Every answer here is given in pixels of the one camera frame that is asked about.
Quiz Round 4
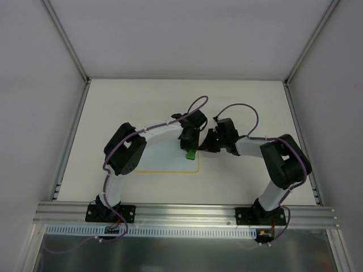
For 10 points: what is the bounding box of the green whiteboard eraser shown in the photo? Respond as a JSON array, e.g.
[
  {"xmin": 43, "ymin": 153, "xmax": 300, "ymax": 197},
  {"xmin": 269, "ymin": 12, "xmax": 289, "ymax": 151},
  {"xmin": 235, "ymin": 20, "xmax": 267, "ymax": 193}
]
[{"xmin": 186, "ymin": 150, "xmax": 196, "ymax": 160}]

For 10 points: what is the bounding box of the yellow framed small whiteboard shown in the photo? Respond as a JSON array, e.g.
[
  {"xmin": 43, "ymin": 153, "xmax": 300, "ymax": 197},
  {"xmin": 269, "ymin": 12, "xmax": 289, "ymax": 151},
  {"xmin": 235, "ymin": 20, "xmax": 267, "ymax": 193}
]
[{"xmin": 136, "ymin": 133, "xmax": 199, "ymax": 173}]

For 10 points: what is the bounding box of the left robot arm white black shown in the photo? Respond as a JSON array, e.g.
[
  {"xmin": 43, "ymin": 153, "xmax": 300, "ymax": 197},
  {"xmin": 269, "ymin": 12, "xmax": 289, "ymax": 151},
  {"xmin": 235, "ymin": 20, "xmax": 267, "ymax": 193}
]
[{"xmin": 86, "ymin": 110, "xmax": 208, "ymax": 223}]

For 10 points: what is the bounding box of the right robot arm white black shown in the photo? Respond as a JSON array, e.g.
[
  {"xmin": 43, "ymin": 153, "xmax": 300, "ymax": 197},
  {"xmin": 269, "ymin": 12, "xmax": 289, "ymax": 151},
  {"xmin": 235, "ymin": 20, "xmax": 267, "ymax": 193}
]
[{"xmin": 199, "ymin": 118, "xmax": 312, "ymax": 226}]

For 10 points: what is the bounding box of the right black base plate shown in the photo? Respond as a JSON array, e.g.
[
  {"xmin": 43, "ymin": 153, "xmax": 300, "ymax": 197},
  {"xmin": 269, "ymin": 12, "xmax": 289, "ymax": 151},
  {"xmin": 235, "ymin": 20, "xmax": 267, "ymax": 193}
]
[{"xmin": 235, "ymin": 207, "xmax": 286, "ymax": 226}]

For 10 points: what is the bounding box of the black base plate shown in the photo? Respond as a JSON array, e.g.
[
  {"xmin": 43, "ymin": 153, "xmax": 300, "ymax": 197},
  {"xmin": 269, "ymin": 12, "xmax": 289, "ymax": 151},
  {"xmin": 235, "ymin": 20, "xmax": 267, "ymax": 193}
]
[
  {"xmin": 85, "ymin": 203, "xmax": 136, "ymax": 224},
  {"xmin": 235, "ymin": 207, "xmax": 286, "ymax": 226}
]

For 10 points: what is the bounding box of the white slotted cable duct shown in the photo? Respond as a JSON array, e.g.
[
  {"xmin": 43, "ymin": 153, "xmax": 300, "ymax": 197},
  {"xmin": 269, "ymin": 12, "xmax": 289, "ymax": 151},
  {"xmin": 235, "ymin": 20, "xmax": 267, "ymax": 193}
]
[{"xmin": 45, "ymin": 224, "xmax": 257, "ymax": 240}]

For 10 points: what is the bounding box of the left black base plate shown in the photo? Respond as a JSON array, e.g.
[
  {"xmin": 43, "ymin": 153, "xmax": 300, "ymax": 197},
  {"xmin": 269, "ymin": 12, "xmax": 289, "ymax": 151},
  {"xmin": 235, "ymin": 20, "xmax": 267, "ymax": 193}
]
[{"xmin": 85, "ymin": 203, "xmax": 136, "ymax": 224}]

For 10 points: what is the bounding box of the aluminium mounting rail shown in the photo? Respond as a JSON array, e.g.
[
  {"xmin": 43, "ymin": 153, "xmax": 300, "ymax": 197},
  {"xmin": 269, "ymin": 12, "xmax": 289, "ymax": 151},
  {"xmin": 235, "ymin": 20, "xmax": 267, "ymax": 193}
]
[{"xmin": 33, "ymin": 201, "xmax": 341, "ymax": 229}]

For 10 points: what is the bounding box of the right aluminium frame post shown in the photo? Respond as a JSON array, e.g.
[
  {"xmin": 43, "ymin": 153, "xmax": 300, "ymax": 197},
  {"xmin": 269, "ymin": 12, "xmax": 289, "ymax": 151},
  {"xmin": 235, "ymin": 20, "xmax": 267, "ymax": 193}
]
[{"xmin": 284, "ymin": 0, "xmax": 341, "ymax": 84}]

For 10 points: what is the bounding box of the aluminium frame post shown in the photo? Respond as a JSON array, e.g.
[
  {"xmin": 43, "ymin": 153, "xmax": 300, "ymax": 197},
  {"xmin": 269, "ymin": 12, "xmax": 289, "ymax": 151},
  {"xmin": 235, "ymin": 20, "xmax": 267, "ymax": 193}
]
[
  {"xmin": 284, "ymin": 0, "xmax": 341, "ymax": 84},
  {"xmin": 42, "ymin": 0, "xmax": 91, "ymax": 83}
]

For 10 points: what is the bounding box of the left aluminium frame post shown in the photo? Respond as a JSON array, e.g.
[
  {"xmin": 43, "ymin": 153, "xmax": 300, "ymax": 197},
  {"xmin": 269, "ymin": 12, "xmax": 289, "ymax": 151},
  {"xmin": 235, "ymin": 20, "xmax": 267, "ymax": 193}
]
[{"xmin": 42, "ymin": 0, "xmax": 91, "ymax": 83}]

